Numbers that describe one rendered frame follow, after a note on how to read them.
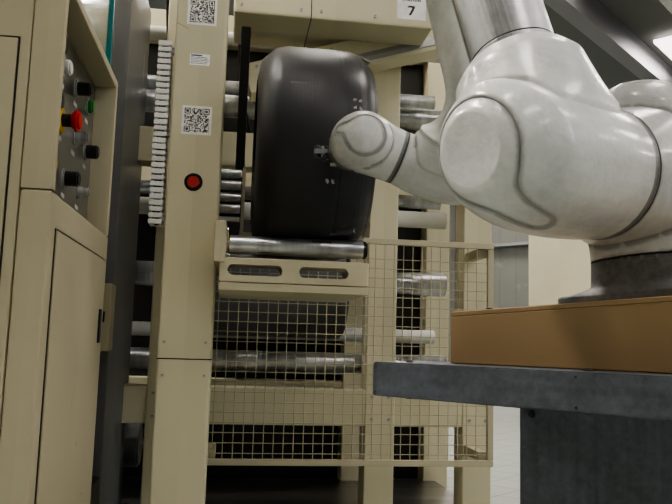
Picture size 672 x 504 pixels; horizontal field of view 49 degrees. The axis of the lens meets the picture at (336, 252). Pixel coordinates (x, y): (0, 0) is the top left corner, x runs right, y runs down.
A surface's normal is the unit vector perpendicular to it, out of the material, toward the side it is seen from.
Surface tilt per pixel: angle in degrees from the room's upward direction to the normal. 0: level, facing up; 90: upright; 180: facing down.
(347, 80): 64
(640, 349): 90
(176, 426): 90
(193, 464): 90
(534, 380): 90
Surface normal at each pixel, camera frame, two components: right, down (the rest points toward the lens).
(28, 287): 0.14, -0.11
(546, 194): 0.11, 0.62
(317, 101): 0.15, -0.34
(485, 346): -0.66, -0.11
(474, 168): -0.79, 0.04
